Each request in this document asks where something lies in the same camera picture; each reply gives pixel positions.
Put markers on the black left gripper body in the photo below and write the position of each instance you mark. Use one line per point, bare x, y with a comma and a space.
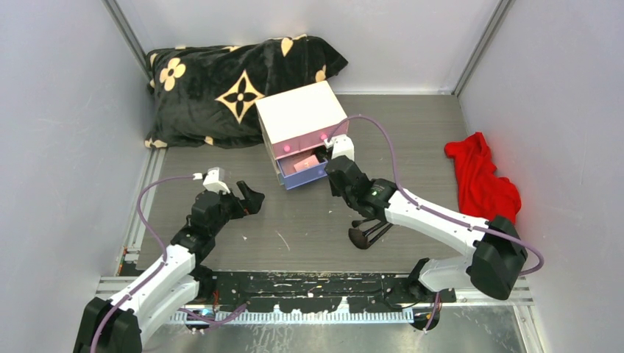
229, 209

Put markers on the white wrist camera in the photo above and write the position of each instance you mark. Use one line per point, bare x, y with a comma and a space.
213, 180
340, 145

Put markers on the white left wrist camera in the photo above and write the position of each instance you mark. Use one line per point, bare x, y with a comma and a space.
213, 180

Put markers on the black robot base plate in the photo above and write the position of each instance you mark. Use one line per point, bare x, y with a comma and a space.
311, 292

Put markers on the blue drawer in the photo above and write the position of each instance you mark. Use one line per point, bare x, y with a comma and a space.
291, 179

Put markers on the black square compact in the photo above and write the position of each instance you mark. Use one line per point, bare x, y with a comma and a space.
322, 155

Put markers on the black floral plush blanket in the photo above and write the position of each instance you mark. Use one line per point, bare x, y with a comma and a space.
207, 95

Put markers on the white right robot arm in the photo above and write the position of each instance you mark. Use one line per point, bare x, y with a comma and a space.
491, 257

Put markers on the small pink card packet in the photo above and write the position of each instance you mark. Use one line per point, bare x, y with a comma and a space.
308, 162

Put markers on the black thin makeup brush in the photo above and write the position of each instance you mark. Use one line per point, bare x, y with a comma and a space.
363, 223

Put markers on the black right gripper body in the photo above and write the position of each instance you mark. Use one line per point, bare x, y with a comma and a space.
338, 193

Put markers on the white pink drawer organizer box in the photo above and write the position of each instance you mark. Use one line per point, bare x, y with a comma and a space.
299, 120

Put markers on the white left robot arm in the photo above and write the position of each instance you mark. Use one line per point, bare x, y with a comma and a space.
128, 319

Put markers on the red cloth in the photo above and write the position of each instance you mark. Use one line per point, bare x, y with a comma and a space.
481, 193

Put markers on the black fan makeup brush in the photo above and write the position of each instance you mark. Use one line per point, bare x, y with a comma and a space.
364, 239

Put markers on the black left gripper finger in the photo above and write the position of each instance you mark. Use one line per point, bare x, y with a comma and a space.
249, 194
245, 207

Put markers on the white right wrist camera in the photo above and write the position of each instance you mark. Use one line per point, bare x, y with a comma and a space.
340, 145

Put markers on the black long makeup brush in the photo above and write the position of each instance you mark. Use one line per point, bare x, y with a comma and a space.
375, 233

